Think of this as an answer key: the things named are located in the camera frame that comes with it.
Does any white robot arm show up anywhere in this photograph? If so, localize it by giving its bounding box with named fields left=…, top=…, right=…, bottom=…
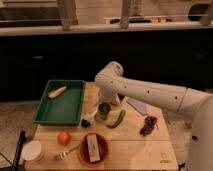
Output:
left=95, top=61, right=213, bottom=171

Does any black and white brush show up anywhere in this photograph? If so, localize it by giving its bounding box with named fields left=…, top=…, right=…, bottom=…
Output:
left=81, top=111, right=97, bottom=128

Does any bunch of dark grapes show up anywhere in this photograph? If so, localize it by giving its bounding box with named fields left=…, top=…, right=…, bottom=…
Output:
left=139, top=116, right=158, bottom=137

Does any orange tomato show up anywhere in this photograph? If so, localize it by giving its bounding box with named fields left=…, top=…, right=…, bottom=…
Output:
left=57, top=132, right=71, bottom=146

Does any yellow corn cob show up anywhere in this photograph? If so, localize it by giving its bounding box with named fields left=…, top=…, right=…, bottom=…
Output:
left=48, top=86, right=67, bottom=99

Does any brown round plate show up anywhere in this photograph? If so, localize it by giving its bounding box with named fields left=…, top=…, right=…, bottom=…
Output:
left=77, top=133, right=109, bottom=168

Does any wooden block on plate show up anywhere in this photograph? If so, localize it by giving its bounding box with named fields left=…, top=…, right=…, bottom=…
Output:
left=86, top=134, right=100, bottom=162

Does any wooden table board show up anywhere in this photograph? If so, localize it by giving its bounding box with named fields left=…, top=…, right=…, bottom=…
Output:
left=25, top=81, right=180, bottom=171

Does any green chili pepper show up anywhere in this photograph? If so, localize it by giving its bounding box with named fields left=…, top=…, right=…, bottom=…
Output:
left=107, top=110, right=126, bottom=129

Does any grey knife blade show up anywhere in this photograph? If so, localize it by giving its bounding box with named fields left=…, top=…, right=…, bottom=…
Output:
left=127, top=98, right=148, bottom=116

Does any black stand pole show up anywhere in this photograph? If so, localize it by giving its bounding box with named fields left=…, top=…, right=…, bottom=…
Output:
left=12, top=131, right=26, bottom=171

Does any green plastic tray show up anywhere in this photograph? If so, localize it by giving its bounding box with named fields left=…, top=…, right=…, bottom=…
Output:
left=33, top=80, right=85, bottom=126

